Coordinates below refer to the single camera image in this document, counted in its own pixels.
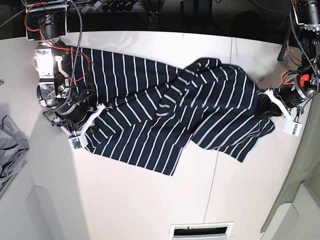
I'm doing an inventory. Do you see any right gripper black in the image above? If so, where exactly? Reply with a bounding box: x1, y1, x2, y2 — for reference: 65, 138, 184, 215
43, 98, 97, 131

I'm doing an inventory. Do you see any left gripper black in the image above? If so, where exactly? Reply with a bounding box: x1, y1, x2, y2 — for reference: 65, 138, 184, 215
256, 74, 317, 119

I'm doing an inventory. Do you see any navy white striped t-shirt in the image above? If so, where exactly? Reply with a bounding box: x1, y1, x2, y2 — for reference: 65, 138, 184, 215
75, 48, 275, 176

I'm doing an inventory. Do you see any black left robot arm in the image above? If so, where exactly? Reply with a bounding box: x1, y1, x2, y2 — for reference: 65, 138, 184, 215
255, 0, 320, 119

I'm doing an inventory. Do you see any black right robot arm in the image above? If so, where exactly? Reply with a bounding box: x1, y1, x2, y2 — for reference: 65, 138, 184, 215
22, 0, 97, 136

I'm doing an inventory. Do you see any grey crumpled cloth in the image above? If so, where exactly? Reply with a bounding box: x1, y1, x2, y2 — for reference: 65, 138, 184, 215
0, 115, 30, 187

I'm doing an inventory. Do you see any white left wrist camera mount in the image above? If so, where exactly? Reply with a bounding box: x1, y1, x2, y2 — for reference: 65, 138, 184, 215
262, 89, 302, 137

